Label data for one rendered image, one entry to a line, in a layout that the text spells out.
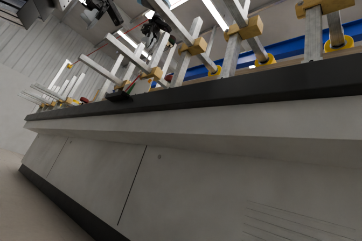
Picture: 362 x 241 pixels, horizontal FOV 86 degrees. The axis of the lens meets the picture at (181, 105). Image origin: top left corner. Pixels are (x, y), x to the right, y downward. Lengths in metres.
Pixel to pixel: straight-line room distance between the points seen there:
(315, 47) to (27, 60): 8.68
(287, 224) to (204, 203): 0.27
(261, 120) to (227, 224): 0.37
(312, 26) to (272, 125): 0.30
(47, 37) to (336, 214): 9.18
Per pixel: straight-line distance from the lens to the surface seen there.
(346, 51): 0.84
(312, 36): 0.65
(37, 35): 9.21
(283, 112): 0.55
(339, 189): 0.68
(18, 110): 8.51
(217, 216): 0.77
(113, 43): 0.94
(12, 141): 8.49
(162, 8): 0.83
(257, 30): 0.79
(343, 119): 0.52
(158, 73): 1.01
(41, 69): 8.86
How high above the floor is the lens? 0.34
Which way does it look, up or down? 23 degrees up
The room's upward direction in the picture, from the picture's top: 18 degrees clockwise
